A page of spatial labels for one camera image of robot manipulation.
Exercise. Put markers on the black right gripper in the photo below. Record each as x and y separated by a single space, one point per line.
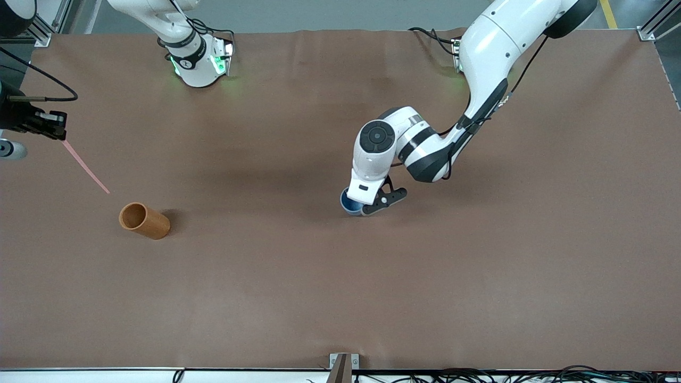
20 116

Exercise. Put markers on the blue cup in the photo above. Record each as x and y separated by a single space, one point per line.
348 205

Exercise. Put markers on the pink chopstick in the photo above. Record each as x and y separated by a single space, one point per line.
85 167

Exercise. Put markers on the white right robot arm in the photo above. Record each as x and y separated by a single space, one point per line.
194 64

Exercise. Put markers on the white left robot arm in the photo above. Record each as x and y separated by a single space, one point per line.
489 48

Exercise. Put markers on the brown wooden cup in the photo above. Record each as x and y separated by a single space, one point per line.
154 226

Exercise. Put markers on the brown table mat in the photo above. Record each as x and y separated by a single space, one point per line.
319 292

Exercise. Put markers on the silver aluminium frame profile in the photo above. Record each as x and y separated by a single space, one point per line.
45 26
657 24

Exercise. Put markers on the silver metal bracket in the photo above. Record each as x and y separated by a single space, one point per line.
355 361

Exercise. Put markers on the dark camera mount pole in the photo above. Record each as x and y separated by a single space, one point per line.
340 375

